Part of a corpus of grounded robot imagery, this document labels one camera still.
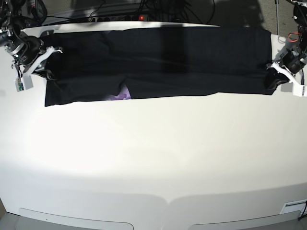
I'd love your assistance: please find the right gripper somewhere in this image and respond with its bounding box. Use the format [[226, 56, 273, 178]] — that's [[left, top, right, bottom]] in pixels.
[[11, 38, 59, 81]]

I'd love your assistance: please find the black printed T-shirt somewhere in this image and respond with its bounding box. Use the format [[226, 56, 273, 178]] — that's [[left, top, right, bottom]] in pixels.
[[43, 26, 274, 106]]

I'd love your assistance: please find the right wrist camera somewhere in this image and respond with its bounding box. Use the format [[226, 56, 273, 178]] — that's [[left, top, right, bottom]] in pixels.
[[14, 76, 33, 92]]

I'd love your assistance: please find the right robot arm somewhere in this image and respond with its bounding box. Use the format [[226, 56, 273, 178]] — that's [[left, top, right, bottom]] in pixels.
[[0, 0, 63, 82]]

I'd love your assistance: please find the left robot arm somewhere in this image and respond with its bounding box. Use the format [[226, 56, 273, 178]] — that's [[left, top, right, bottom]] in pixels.
[[264, 0, 307, 97]]

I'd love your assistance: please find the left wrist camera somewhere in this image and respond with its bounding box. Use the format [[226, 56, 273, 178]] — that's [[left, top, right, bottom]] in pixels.
[[281, 83, 307, 97]]

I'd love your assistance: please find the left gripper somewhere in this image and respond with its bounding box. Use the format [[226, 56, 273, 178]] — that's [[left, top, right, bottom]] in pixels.
[[264, 49, 307, 91]]

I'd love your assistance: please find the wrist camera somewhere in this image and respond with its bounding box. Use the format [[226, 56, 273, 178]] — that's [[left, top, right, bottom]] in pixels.
[[281, 83, 307, 97], [14, 76, 33, 92]]

